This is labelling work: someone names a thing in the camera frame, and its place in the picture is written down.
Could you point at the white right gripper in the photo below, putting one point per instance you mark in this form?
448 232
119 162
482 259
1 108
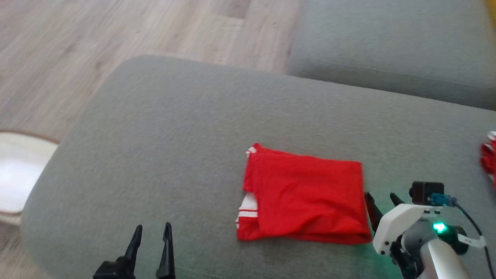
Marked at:
399 223

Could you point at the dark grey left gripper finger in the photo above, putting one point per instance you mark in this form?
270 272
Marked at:
133 248
167 255

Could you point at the red white basketball jersey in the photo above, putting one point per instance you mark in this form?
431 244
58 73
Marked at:
306 193

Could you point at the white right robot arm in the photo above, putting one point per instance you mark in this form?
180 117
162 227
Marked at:
438 259

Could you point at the crumpled red shorts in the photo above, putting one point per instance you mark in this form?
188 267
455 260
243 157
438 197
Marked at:
489 159

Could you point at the large grey sofa ottoman cushion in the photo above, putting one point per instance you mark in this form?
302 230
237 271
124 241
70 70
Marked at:
174 135

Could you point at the grey sofa seat cushion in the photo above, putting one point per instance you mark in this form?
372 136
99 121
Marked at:
387 38

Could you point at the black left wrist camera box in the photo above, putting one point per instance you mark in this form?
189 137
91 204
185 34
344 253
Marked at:
112 271

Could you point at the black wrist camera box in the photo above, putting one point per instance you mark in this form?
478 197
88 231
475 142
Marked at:
112 271
422 192

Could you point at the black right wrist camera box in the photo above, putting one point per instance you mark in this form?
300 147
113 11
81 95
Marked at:
422 192

